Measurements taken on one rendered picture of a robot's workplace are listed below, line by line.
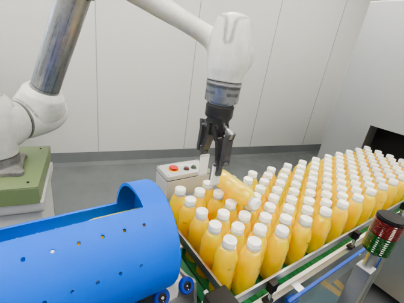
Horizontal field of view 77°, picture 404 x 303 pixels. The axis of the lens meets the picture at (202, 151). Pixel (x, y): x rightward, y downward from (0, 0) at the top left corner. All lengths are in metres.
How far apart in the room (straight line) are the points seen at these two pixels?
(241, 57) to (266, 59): 3.34
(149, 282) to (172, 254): 0.07
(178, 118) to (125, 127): 0.70
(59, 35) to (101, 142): 2.48
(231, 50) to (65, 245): 0.52
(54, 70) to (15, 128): 0.25
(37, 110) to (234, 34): 0.80
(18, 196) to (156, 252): 0.59
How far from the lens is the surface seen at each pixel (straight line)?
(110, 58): 3.20
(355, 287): 0.87
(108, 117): 3.33
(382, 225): 0.75
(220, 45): 0.62
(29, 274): 0.55
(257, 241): 0.76
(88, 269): 0.55
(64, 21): 1.04
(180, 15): 0.79
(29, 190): 1.02
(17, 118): 1.09
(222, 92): 0.63
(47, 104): 1.14
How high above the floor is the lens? 1.57
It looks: 23 degrees down
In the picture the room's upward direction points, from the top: 8 degrees clockwise
